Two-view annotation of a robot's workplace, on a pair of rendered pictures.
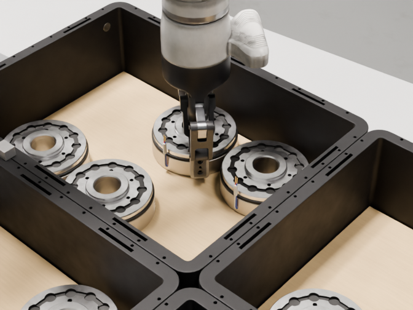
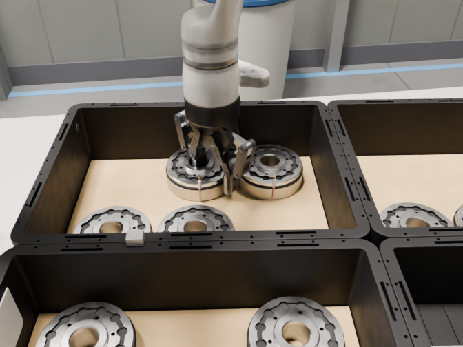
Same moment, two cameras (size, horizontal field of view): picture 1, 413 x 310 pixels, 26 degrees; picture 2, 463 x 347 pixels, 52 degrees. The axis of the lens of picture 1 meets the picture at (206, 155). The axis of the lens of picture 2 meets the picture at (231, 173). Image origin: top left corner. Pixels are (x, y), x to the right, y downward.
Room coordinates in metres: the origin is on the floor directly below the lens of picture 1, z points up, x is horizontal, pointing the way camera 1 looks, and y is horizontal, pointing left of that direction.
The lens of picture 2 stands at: (0.38, 0.38, 1.31)
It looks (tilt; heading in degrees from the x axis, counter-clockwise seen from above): 39 degrees down; 317
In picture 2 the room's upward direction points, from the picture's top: straight up
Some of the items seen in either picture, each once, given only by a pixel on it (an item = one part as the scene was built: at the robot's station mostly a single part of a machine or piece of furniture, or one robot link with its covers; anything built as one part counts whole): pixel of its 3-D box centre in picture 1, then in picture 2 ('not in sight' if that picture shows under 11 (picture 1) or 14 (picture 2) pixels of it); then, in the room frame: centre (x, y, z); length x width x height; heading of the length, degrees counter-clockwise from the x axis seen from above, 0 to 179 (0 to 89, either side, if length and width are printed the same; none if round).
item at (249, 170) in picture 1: (265, 166); (269, 161); (0.77, -0.07, 0.86); 0.05 x 0.05 x 0.01
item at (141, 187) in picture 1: (107, 189); (196, 231); (0.73, 0.11, 0.86); 0.10 x 0.10 x 0.01
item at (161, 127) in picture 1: (194, 130); (199, 165); (0.84, 0.01, 0.86); 0.10 x 0.10 x 0.01
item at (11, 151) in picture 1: (5, 150); (135, 238); (0.71, 0.21, 0.94); 0.02 x 0.01 x 0.01; 48
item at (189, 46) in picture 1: (212, 23); (220, 67); (0.81, -0.01, 1.03); 0.11 x 0.09 x 0.06; 96
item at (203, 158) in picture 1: (200, 163); (236, 179); (0.76, 0.01, 0.87); 0.03 x 0.01 x 0.05; 6
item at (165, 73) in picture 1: (196, 79); (212, 119); (0.81, 0.01, 0.96); 0.08 x 0.08 x 0.09
